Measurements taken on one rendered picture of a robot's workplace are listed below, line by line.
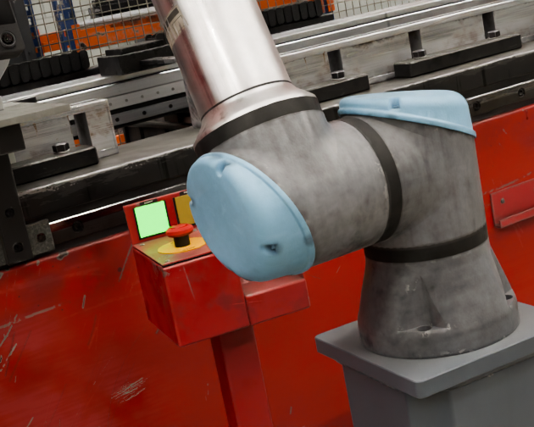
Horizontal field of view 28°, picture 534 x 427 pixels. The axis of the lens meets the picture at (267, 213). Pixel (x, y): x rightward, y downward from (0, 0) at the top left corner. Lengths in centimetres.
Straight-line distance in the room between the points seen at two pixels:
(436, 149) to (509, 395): 23
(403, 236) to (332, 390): 107
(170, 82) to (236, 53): 128
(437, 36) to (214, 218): 138
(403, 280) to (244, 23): 27
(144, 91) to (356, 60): 43
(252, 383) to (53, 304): 35
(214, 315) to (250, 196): 64
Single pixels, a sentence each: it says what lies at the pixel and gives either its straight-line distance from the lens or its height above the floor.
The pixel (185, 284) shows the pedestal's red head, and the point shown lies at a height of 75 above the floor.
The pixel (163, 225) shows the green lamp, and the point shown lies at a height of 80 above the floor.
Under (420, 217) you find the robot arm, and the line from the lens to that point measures 94.
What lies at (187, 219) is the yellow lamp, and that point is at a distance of 158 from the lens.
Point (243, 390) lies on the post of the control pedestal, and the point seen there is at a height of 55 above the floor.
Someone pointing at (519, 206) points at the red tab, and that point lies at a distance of 221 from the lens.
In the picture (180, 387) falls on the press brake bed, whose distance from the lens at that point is 182.
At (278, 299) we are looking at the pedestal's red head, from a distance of 149.
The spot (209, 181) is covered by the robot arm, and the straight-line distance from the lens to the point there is 87.
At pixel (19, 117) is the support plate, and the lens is 151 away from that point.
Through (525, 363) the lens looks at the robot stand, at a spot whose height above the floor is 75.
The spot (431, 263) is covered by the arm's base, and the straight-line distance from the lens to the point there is 95.
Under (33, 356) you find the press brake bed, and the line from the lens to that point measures 171.
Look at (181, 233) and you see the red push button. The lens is 148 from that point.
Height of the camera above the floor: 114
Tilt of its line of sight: 13 degrees down
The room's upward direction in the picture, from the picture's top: 11 degrees counter-clockwise
